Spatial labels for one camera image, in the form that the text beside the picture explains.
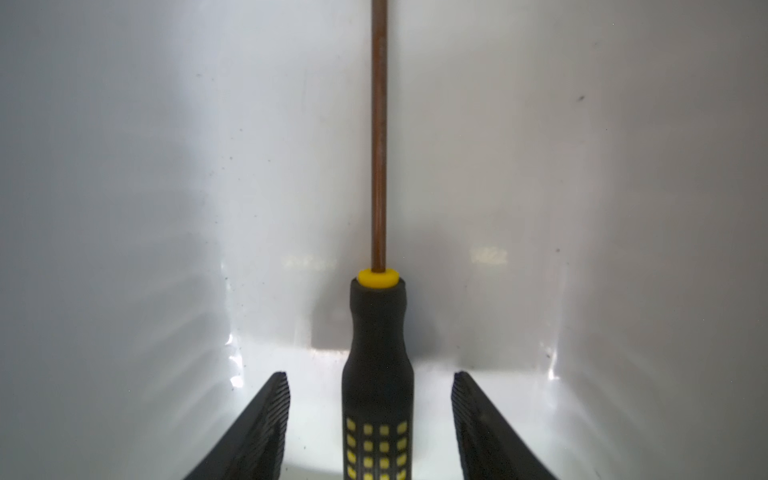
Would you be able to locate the black yellow screwdriver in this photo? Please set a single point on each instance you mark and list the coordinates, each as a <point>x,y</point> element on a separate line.
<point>378,377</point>

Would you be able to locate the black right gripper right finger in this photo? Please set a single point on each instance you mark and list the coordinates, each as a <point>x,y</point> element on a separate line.
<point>489,448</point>

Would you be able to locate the white plastic bin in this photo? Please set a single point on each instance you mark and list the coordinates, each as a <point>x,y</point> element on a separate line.
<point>577,201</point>

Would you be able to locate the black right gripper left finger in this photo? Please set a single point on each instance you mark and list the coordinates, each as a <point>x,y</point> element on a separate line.
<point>253,447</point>

